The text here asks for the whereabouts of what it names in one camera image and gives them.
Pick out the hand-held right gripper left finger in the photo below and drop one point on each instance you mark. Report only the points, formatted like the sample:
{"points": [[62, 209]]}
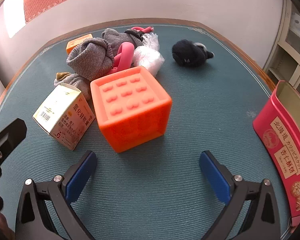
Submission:
{"points": [[81, 177]]}

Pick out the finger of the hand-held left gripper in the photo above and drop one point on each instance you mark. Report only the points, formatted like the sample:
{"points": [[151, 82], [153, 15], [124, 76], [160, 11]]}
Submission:
{"points": [[7, 140]]}

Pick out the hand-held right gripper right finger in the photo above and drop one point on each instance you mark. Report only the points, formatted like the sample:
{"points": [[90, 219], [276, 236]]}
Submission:
{"points": [[213, 177]]}

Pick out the red plastic bin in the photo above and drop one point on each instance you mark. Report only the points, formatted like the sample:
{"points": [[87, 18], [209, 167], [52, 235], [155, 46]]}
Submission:
{"points": [[282, 142]]}

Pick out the orange studded rubber cube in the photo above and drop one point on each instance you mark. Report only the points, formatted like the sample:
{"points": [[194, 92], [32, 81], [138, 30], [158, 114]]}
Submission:
{"points": [[135, 120]]}

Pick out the grey sock with black cuff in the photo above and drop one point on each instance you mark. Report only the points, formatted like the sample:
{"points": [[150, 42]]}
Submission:
{"points": [[115, 36]]}

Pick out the person's left hand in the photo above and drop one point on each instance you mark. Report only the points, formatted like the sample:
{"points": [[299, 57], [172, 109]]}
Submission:
{"points": [[2, 223]]}

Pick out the white and yellow medicine box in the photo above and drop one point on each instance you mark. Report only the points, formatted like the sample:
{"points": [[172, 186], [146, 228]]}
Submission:
{"points": [[62, 115]]}

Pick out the green desk mat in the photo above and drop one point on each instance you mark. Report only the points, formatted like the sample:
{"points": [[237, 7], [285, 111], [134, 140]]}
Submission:
{"points": [[190, 105]]}

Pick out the grey sock with olive cuff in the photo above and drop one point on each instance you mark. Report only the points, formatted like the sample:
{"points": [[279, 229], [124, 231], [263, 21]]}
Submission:
{"points": [[76, 81]]}

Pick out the small orange box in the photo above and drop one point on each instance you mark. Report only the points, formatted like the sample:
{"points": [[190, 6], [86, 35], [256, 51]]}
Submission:
{"points": [[76, 43]]}

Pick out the grey knotted sock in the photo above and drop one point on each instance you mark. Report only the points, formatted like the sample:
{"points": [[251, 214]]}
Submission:
{"points": [[90, 57]]}

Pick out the black fuzzy sock ball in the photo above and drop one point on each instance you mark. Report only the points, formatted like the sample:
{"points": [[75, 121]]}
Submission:
{"points": [[187, 52]]}

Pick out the crumpled clear plastic bag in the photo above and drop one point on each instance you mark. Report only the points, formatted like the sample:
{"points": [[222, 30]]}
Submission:
{"points": [[147, 58], [151, 41]]}

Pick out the beige glass-door cabinet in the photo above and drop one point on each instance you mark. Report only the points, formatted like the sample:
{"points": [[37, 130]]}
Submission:
{"points": [[282, 55]]}

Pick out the white paper roll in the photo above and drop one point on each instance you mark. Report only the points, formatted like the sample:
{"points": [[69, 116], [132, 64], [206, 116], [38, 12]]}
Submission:
{"points": [[296, 22]]}

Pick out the orange foam wall mat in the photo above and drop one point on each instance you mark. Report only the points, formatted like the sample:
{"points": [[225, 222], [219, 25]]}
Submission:
{"points": [[55, 0]]}

